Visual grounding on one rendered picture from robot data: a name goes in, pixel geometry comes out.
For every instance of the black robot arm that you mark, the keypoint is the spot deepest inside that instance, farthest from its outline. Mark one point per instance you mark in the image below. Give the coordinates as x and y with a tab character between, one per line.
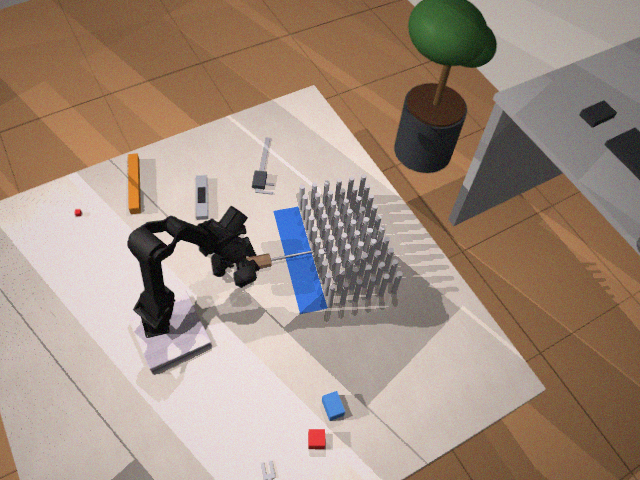
155	304

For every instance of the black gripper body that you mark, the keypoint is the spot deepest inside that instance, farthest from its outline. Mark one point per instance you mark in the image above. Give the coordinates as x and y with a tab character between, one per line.
237	254

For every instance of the orange rectangular bar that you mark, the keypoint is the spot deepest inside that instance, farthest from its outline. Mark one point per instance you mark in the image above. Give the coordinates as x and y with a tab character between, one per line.
134	195

